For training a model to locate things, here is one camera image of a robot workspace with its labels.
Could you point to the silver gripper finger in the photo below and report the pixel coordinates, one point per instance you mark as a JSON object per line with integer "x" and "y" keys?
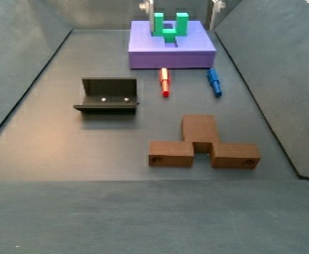
{"x": 219, "y": 5}
{"x": 148, "y": 7}

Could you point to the green U-shaped block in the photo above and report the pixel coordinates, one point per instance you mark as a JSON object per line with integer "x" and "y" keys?
{"x": 171, "y": 33}

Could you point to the purple base block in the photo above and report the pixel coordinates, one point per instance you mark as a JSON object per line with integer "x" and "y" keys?
{"x": 191, "y": 52}

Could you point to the blue peg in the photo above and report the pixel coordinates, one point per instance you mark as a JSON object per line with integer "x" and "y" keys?
{"x": 215, "y": 82}

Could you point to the red peg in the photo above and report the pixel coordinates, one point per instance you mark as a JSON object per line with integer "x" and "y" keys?
{"x": 165, "y": 82}

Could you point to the black angle bracket fixture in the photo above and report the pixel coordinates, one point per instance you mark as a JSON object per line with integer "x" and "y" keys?
{"x": 109, "y": 94}

